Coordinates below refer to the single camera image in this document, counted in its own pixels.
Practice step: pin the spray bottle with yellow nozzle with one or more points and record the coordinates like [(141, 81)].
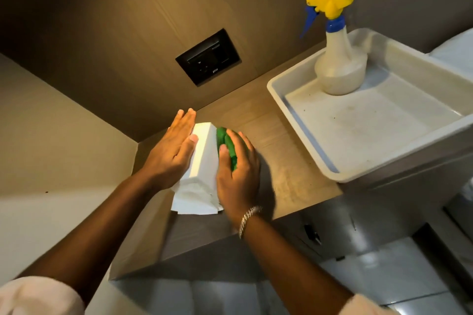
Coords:
[(342, 63)]

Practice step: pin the person's left hand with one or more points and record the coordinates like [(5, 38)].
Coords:
[(166, 163)]

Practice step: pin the person's left thumb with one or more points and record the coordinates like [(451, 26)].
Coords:
[(190, 150)]

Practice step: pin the person's right thumb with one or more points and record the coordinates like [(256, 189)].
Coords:
[(223, 161)]

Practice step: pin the black cabinet latch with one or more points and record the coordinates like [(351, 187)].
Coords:
[(312, 234)]

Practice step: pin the person's right middle finger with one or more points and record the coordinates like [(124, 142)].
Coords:
[(248, 145)]

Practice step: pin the person's white right sleeve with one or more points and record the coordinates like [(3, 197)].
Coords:
[(364, 307)]

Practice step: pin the white plastic tray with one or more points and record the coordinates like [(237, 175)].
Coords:
[(373, 126)]

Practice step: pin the wooden bedside cabinet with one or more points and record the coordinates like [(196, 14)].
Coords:
[(207, 237)]

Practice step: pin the white bedding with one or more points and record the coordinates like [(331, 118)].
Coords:
[(456, 51)]

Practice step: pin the white tissue box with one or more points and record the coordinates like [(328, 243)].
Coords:
[(201, 174)]

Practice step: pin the person's white left sleeve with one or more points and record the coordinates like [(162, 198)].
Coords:
[(37, 298)]

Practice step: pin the person's left forearm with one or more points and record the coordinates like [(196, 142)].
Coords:
[(96, 237)]

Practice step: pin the black wall socket panel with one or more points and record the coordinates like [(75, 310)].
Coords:
[(208, 58)]

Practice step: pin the person's right forearm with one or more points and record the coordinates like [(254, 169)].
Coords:
[(288, 270)]

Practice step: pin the person's right hand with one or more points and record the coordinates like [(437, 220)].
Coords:
[(238, 185)]

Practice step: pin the person's white sleeve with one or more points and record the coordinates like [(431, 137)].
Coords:
[(37, 298), (364, 307)]

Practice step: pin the green cleaning cloth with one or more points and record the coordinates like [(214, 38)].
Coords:
[(224, 138)]

